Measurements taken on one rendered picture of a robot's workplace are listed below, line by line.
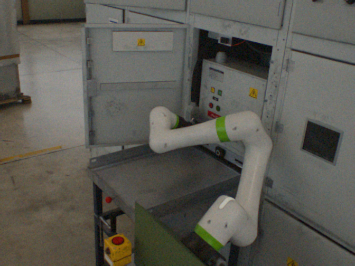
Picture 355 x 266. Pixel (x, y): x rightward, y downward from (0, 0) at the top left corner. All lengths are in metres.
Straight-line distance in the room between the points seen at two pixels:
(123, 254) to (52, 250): 1.45
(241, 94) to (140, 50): 0.63
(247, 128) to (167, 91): 0.89
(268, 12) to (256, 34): 0.13
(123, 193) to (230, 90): 0.81
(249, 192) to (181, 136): 0.39
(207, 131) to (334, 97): 0.54
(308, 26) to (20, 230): 2.44
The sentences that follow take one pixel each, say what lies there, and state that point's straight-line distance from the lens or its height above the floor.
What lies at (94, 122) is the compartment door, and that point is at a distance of 2.36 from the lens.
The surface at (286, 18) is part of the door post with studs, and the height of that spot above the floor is 1.70.
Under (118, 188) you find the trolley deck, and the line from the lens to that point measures 1.97.
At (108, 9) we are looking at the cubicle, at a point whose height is 1.55.
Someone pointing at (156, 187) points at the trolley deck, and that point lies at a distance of 1.99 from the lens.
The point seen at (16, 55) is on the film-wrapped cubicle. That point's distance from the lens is 5.63.
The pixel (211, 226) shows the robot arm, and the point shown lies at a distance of 1.45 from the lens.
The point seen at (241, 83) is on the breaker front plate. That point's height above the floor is 1.33.
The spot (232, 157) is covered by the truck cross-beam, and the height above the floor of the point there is 0.90.
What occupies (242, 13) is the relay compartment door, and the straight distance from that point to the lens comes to 1.98.
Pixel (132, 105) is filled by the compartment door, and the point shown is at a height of 1.09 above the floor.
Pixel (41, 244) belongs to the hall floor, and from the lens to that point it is 3.03.
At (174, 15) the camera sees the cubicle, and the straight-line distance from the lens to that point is 2.43.
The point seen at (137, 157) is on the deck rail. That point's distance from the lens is 2.26.
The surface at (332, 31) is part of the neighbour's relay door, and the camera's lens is 1.68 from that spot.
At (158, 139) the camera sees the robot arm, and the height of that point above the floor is 1.14.
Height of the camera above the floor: 1.89
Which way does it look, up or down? 23 degrees down
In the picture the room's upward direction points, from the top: 3 degrees clockwise
